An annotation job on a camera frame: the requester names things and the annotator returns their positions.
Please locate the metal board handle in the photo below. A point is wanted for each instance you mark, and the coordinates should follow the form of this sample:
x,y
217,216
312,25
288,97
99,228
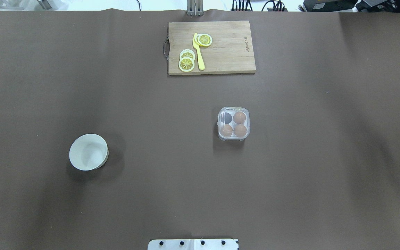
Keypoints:
x,y
166,48

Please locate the lemon slice middle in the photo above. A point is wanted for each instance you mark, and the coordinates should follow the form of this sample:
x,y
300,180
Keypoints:
x,y
187,53

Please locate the yellow plastic knife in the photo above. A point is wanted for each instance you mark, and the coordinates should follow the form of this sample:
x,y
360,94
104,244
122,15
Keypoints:
x,y
201,65

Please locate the clear plastic egg box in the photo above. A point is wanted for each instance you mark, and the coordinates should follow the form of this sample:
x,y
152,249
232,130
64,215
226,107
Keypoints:
x,y
225,116

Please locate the black equipment box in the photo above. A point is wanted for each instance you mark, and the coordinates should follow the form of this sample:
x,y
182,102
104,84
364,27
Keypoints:
x,y
366,6

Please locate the bamboo cutting board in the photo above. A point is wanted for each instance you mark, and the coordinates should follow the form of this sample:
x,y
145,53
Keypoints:
x,y
231,50

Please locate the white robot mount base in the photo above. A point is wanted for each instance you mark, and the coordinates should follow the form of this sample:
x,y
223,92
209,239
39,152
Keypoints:
x,y
193,244

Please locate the brown egg in box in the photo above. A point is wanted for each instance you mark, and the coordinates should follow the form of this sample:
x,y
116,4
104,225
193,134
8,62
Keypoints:
x,y
239,117
240,131

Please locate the lemon slice under lower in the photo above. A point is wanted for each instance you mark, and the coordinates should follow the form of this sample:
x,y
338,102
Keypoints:
x,y
197,42

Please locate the brown egg from bowl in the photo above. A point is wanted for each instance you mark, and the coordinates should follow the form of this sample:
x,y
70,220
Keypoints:
x,y
226,130

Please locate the white bowl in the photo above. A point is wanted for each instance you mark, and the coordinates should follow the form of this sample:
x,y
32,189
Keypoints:
x,y
88,152

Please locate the lemon slice lower left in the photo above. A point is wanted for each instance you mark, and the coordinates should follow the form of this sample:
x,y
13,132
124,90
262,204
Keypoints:
x,y
205,39

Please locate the metal camera pole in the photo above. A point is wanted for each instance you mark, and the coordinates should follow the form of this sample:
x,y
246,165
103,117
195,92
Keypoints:
x,y
195,8

